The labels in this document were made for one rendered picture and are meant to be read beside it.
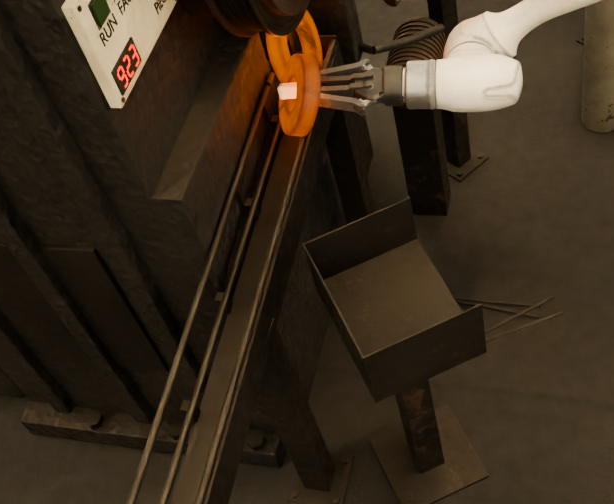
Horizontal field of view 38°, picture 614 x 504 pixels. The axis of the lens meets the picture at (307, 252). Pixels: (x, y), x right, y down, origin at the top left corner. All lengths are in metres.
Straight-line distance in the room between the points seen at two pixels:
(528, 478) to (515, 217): 0.75
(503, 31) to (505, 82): 0.16
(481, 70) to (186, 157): 0.54
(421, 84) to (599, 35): 0.88
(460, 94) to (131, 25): 0.60
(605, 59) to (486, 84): 0.89
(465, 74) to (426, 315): 0.43
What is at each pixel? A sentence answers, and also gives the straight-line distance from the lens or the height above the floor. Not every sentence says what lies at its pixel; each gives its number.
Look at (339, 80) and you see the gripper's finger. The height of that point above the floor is 0.78.
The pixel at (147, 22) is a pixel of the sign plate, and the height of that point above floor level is 1.10.
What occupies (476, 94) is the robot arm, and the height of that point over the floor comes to 0.78.
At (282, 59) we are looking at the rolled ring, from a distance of 1.78.
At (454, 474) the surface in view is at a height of 0.01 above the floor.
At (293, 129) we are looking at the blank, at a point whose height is 0.76.
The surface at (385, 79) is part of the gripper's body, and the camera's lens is 1.67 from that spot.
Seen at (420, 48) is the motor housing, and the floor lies 0.53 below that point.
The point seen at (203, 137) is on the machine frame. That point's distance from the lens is 1.55.
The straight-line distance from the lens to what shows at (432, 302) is 1.57.
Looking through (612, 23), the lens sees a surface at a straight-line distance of 2.43.
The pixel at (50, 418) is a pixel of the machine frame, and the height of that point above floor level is 0.07.
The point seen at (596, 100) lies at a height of 0.12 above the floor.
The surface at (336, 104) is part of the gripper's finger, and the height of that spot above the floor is 0.77.
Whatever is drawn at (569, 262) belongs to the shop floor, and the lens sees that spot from 2.37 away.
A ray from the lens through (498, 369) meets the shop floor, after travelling 2.19.
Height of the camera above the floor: 1.87
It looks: 49 degrees down
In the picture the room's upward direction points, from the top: 18 degrees counter-clockwise
